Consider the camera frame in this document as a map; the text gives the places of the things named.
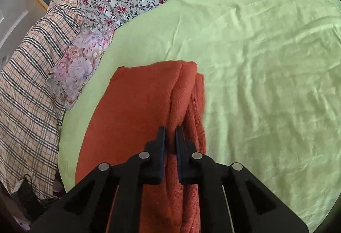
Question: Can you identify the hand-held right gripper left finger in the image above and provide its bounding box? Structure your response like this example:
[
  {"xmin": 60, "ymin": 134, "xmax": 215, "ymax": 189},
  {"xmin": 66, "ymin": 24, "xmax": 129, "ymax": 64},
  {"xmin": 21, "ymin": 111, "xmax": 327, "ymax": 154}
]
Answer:
[{"xmin": 30, "ymin": 126, "xmax": 166, "ymax": 233}]

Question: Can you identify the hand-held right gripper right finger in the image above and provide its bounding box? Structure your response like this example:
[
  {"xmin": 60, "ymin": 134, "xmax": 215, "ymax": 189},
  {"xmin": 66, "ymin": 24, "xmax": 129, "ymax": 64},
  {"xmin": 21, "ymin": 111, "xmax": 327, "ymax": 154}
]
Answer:
[{"xmin": 175, "ymin": 126, "xmax": 309, "ymax": 233}]

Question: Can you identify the orange knit sweater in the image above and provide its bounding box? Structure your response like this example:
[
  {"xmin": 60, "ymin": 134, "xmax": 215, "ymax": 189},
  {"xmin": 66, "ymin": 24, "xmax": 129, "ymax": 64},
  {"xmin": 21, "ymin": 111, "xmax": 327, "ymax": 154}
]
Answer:
[{"xmin": 75, "ymin": 61, "xmax": 207, "ymax": 233}]

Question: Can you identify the green bed sheet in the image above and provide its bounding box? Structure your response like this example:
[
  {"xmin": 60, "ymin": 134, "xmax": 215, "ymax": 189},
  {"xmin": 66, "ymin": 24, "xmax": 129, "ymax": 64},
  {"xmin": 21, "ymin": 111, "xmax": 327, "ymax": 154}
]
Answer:
[{"xmin": 58, "ymin": 0, "xmax": 341, "ymax": 233}]

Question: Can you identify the pink floral pillow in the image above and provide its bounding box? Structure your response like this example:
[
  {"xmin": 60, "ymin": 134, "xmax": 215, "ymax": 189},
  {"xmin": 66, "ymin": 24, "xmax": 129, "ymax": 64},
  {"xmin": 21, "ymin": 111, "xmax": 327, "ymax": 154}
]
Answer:
[{"xmin": 47, "ymin": 26, "xmax": 116, "ymax": 110}]

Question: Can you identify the plaid blanket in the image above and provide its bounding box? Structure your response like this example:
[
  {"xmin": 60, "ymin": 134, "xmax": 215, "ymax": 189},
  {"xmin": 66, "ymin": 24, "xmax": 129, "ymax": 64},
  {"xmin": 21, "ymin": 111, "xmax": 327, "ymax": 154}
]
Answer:
[{"xmin": 0, "ymin": 0, "xmax": 86, "ymax": 200}]

